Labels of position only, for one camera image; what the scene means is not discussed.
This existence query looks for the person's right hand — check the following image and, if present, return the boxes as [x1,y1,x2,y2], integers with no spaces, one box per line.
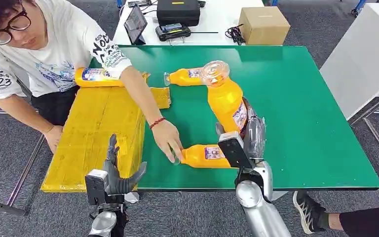
[43,125,65,155]

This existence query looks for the person's left hand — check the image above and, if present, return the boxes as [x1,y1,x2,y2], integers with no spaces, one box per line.
[152,119,185,164]

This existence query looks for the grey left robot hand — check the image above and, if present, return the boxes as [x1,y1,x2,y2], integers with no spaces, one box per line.
[102,133,148,197]

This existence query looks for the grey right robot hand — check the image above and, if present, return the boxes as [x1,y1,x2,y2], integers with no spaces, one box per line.
[215,97,267,161]

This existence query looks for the orange drink bottle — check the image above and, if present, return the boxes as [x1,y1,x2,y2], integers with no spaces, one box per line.
[173,144,233,170]
[199,60,250,135]
[74,67,125,88]
[163,67,207,87]

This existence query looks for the white table foot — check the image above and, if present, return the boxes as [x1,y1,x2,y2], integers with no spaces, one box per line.
[269,191,289,201]
[123,192,141,204]

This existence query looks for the green table mat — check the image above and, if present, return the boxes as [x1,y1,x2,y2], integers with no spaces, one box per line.
[89,45,379,192]

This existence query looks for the black and white sneaker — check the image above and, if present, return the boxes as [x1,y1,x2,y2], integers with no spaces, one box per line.
[292,191,330,236]

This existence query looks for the seated person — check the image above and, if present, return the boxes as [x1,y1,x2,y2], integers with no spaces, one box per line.
[0,0,185,164]

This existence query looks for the black handheld controller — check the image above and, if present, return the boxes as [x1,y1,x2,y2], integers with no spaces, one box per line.
[154,23,192,42]

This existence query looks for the brown cardboard box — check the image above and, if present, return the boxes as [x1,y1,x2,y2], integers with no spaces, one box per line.
[237,6,291,46]

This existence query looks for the black glasses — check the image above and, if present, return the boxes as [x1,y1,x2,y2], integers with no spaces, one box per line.
[0,9,33,46]

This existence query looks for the black tablet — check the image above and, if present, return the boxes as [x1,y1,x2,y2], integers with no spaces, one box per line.
[123,3,148,46]

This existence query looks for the black carrying case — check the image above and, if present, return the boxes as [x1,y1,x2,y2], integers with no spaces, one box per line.
[156,0,201,28]

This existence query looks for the large white side table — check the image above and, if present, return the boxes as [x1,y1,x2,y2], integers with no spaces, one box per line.
[319,2,379,121]

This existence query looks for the small black flat device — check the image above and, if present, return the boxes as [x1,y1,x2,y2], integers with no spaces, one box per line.
[127,0,152,8]

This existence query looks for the person's leg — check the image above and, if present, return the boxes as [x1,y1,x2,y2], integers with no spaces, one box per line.
[328,204,379,237]

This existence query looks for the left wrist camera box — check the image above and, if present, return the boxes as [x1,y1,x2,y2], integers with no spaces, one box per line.
[84,169,110,206]

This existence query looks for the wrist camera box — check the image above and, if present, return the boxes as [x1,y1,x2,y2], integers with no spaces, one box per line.
[84,169,110,206]
[217,131,256,169]

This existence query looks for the red bracelet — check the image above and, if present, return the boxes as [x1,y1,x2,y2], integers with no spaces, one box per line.
[149,117,167,130]

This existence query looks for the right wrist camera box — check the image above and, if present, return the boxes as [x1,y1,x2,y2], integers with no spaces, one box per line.
[217,131,256,169]

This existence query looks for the metal floor frame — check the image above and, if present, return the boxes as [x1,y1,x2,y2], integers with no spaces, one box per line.
[0,78,46,217]

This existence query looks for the black cable bundle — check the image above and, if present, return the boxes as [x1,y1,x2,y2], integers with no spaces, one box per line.
[224,24,246,46]

